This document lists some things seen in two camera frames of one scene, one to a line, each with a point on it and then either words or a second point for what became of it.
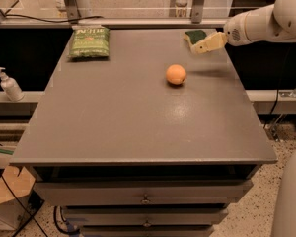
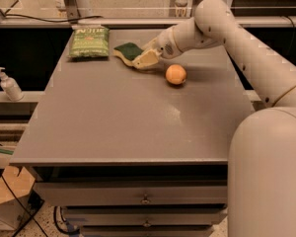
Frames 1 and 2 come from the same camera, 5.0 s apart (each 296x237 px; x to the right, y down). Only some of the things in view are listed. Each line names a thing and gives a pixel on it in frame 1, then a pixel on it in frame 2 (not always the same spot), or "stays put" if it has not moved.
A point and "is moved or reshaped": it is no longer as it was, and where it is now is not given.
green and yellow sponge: (194, 36) is moved or reshaped
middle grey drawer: (146, 216) stays put
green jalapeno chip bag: (89, 40) stays put
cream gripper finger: (215, 41) to (147, 58)
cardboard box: (7, 203) stays put
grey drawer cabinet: (125, 153) stays put
